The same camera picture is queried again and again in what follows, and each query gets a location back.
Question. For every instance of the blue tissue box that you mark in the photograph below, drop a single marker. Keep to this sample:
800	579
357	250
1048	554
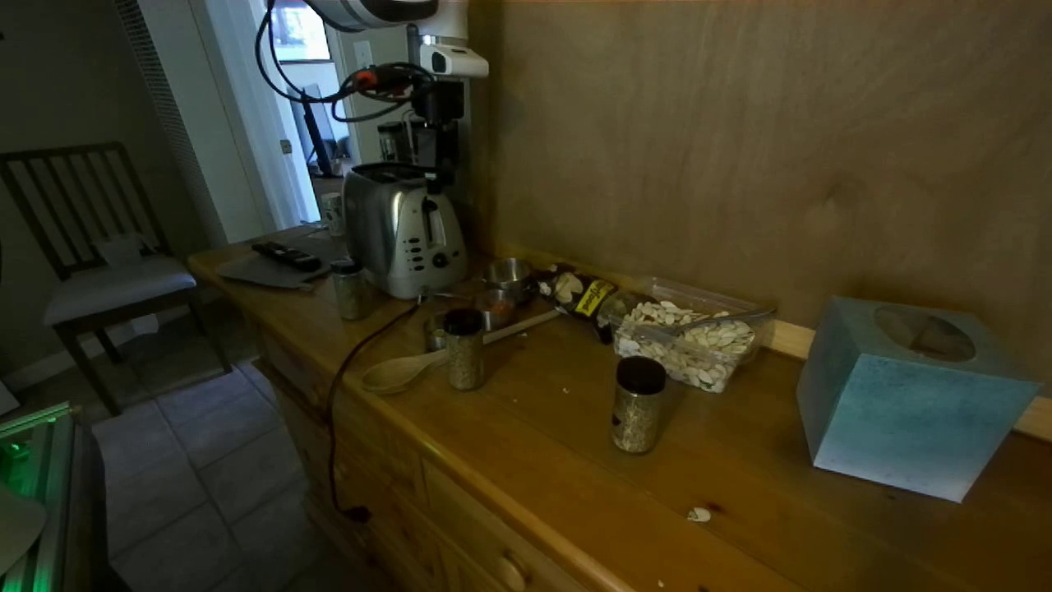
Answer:
908	396

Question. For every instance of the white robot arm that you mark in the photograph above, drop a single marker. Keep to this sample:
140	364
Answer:
403	98

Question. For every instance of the spice jar black lid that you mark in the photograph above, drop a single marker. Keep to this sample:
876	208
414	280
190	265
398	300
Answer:
350	293
464	347

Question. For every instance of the wooden sideboard cabinet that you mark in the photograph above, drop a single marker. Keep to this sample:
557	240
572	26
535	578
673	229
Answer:
518	485

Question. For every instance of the grey cloth mat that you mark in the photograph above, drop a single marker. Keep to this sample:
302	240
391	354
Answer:
318	253

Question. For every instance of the middle spice jar black lid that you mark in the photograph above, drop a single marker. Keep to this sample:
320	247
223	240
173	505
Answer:
464	347

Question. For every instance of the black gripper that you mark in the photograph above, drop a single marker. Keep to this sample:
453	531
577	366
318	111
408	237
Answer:
437	126

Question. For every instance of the far spice jar black lid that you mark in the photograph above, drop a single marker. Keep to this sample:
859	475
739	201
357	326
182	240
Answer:
350	293

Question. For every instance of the black remote control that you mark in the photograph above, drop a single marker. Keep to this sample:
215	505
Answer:
288	259

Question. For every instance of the black chair grey seat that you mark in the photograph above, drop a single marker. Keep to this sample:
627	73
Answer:
93	221

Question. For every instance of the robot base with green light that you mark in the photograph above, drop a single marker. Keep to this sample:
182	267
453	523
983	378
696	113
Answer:
52	505

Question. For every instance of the wooden spoon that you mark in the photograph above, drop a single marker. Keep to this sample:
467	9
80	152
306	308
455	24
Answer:
396	373

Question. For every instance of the small white crumb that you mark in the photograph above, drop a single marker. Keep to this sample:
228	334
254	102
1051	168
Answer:
697	515

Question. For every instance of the silver two-slot toaster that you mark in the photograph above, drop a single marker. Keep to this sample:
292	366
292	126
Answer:
403	229

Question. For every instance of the spice jar nearest camera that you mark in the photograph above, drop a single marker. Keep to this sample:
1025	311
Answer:
639	401

